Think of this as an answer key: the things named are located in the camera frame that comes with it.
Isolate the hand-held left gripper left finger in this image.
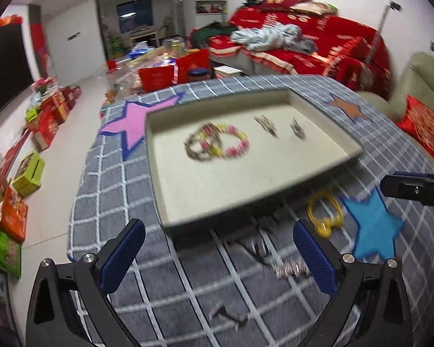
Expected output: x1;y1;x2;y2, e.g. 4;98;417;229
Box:
26;219;146;347

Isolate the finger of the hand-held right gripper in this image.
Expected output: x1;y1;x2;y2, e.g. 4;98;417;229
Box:
380;171;434;215

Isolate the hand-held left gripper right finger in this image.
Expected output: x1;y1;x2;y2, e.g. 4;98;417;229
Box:
292;219;415;347

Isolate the beige shallow tray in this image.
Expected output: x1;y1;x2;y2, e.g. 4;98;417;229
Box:
145;87;364;239

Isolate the grey checked tablecloth with stars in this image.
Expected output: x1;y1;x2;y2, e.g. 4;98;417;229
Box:
69;74;434;347

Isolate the red cushion with gold print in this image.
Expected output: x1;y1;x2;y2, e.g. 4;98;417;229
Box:
396;96;434;172

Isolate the beige sofa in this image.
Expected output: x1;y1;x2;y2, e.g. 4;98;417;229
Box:
358;52;434;174

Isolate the orange snack packet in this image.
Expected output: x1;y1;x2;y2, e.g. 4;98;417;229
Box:
0;187;30;243

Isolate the green snack packet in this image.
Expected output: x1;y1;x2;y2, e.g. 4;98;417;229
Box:
0;226;23;278

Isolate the green cardboard box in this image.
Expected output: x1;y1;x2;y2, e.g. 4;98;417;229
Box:
12;151;46;198

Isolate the clear silvery hair clip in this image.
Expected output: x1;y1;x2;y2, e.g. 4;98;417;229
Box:
290;117;308;140

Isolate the red low shelf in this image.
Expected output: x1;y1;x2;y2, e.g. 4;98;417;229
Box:
0;130;37;206

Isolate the selfie stick tripod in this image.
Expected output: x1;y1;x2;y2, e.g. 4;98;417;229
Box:
360;2;402;93

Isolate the stack of red gift boxes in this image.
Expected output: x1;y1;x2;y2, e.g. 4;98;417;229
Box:
26;86;82;149

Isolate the red covered sofa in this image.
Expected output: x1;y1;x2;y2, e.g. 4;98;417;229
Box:
190;0;391;96

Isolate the wide red gift bag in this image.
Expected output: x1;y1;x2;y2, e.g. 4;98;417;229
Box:
139;66;175;93

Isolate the cluttered coffee table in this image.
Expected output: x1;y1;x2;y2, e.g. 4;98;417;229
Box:
106;39;190;96

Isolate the pile of grey white clothes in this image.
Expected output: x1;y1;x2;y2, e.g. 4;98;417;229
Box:
231;24;318;54

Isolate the beige patterned pillow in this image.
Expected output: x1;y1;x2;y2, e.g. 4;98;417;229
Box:
293;2;338;16

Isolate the white side table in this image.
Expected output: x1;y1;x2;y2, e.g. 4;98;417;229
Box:
128;29;159;48

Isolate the red pillow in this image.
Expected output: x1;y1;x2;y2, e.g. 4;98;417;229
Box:
258;0;312;12

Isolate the dark window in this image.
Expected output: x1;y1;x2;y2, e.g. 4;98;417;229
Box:
116;0;153;32

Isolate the dark green cloth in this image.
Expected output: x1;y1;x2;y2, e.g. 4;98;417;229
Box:
191;22;239;46

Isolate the brown bead bracelet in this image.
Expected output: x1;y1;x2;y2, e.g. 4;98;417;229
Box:
184;130;221;162

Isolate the pink yellow bead bracelet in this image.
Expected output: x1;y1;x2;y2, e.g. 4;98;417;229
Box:
199;123;250;159

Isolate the brown spiral hair tie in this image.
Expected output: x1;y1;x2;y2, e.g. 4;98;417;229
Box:
254;115;278;137

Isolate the black wall television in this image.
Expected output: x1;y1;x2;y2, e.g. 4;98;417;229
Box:
0;25;34;125

